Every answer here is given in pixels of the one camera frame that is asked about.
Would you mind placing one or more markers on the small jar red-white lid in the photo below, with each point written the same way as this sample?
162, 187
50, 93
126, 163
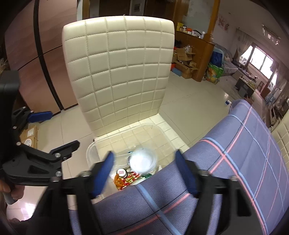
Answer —
122, 173

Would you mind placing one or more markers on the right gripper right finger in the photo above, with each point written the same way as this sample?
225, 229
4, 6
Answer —
237, 215

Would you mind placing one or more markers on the colourful printed bag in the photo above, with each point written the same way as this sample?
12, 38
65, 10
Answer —
213, 73

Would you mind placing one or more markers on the wooden divider cabinet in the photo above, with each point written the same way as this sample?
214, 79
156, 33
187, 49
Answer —
202, 49

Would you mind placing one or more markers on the clear plastic trash bin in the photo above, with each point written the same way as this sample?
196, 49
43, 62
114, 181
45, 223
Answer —
126, 155

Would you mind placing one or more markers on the dark coffee table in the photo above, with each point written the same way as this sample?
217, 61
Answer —
244, 88

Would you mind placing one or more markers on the cream quilted chair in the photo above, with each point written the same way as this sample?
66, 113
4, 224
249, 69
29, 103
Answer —
281, 135
119, 69

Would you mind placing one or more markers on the red yellow snack wrapper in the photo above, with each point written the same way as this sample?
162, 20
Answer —
122, 183

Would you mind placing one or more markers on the grey sofa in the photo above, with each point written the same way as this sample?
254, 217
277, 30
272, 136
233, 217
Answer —
227, 60

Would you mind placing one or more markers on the cream quilted chair left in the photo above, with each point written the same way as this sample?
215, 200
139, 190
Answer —
119, 69

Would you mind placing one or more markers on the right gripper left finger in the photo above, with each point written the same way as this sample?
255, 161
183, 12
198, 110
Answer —
51, 215

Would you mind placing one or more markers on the cardboard boxes pile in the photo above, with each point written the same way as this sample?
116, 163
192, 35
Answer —
182, 62

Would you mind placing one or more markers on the cream quilted chair centre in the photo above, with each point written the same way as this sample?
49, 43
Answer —
281, 135

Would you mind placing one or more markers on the purple plaid tablecloth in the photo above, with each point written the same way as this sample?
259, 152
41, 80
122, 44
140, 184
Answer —
239, 146

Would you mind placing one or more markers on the person's left hand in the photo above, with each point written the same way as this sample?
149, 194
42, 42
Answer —
16, 193

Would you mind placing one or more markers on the white plastic lid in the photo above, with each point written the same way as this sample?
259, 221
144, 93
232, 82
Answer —
143, 160

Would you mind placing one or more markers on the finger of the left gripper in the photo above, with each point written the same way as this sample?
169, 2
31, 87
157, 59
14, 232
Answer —
23, 116
63, 152

